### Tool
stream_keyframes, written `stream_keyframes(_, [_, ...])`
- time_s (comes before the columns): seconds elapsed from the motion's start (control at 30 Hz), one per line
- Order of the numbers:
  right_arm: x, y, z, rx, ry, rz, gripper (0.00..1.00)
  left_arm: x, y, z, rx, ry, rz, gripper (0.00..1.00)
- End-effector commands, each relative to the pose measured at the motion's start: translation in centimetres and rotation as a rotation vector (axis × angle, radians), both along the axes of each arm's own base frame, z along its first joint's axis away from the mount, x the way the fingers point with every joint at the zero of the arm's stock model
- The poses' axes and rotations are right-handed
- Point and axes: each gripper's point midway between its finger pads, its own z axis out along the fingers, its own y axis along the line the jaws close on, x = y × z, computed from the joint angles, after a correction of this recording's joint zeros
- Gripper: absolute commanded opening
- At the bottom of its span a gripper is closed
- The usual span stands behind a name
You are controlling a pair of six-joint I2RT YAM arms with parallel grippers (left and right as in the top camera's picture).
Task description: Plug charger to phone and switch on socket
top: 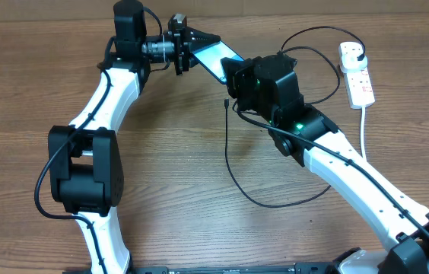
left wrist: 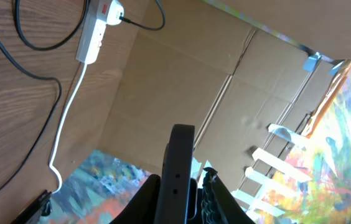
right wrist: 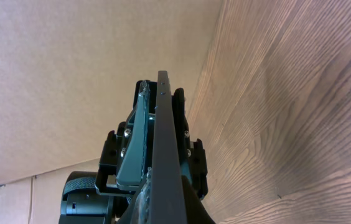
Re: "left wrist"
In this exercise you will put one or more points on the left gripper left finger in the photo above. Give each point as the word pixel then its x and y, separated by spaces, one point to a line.
pixel 142 207

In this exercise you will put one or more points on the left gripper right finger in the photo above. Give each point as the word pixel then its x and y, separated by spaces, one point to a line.
pixel 218 204

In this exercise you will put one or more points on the Samsung Galaxy smartphone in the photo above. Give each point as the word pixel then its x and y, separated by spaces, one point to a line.
pixel 176 202

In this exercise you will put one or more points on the white charger plug adapter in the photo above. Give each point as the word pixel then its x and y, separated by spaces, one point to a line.
pixel 114 12

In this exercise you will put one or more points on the colourful painted sheet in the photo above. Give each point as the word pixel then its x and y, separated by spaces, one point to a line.
pixel 311 184

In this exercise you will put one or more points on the white power strip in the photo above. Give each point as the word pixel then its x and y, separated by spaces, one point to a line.
pixel 93 31

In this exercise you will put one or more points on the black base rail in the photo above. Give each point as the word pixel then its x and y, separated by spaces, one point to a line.
pixel 40 207

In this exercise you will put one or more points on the cardboard wall panel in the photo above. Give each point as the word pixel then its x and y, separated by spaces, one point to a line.
pixel 228 77

